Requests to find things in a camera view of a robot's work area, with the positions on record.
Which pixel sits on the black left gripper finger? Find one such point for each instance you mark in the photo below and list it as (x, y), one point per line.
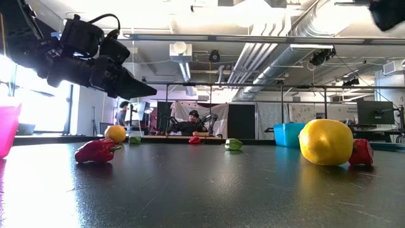
(133, 87)

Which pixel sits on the orange fruit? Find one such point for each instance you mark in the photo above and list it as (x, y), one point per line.
(115, 134)

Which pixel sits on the green bell pepper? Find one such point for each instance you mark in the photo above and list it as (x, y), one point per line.
(135, 140)
(233, 144)

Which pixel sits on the red bell pepper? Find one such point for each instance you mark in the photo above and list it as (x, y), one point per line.
(195, 140)
(362, 153)
(95, 151)

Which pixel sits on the pink plastic basket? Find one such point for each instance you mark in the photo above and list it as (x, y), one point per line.
(8, 130)

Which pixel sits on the yellow lemon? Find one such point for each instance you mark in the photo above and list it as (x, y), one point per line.
(326, 142)

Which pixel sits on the black background robot arm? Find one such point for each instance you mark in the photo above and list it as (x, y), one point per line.
(171, 122)
(210, 118)

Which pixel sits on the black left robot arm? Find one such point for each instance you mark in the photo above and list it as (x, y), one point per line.
(22, 38)

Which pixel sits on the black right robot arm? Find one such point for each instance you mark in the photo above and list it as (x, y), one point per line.
(389, 12)

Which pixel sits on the person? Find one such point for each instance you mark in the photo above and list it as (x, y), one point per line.
(190, 126)
(121, 116)

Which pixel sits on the white ceiling unit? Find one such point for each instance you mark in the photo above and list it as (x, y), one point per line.
(180, 50)

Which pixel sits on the grey laptop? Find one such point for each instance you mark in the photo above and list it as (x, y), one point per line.
(27, 129)

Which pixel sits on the black ceiling speaker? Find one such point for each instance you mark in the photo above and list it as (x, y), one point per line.
(214, 56)

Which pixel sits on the white cloth backdrop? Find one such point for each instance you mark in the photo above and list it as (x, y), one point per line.
(220, 117)

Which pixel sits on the black panel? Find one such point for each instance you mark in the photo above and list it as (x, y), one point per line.
(241, 122)

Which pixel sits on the white ceiling pipes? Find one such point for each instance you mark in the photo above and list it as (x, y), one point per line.
(250, 57)

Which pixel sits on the white patterned curtain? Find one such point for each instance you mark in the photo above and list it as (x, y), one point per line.
(269, 115)

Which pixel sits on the blue plastic basket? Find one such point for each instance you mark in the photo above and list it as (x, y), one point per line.
(286, 134)

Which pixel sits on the black computer monitor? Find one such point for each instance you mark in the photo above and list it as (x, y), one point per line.
(375, 112)

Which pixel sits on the black window post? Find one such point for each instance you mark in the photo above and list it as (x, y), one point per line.
(69, 111)

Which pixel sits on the black table edge rail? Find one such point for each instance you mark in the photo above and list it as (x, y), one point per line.
(47, 140)

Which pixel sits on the black background rig frame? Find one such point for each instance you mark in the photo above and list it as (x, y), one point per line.
(221, 84)

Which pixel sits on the grey overhead frame beam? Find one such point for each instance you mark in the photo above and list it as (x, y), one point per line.
(253, 38)

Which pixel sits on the silver round air duct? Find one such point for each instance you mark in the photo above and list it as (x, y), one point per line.
(284, 60)

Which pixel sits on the black overhead camera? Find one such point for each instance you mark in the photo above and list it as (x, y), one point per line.
(321, 56)

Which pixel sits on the white wall vent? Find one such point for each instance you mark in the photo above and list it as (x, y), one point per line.
(392, 67)

